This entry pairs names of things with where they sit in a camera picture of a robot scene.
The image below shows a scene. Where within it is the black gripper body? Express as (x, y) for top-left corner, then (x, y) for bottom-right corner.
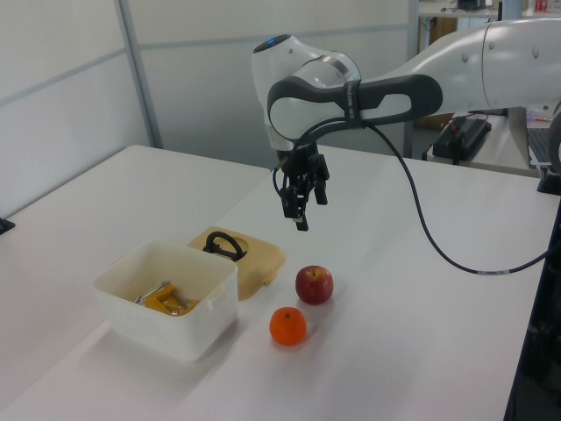
(280, 142), (330, 182)

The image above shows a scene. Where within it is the red toy apple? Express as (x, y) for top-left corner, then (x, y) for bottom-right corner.
(295, 264), (335, 306)

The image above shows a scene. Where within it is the orange toy fruit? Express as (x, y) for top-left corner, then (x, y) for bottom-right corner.
(268, 306), (308, 347)

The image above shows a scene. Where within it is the white plastic container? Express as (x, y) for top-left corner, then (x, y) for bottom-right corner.
(92, 239), (240, 363)

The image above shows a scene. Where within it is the black electronic box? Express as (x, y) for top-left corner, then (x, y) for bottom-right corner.
(432, 115), (493, 166)

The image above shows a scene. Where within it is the yellow toy with metal parts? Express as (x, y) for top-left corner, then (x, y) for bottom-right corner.
(133, 280), (202, 318)

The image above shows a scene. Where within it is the white background desk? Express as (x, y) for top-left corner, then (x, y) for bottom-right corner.
(423, 108), (547, 178)

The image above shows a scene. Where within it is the grey laptop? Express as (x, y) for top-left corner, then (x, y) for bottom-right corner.
(525, 125), (557, 168)

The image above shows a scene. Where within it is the tan lid with black handle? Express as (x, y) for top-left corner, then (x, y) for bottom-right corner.
(187, 225), (288, 302)

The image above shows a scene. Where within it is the grey partition post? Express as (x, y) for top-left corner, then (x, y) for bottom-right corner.
(405, 0), (423, 160)

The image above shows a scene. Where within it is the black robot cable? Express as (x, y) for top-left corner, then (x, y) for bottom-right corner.
(272, 117), (551, 276)

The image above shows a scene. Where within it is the black stand frame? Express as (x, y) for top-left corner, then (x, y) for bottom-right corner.
(502, 245), (561, 421)

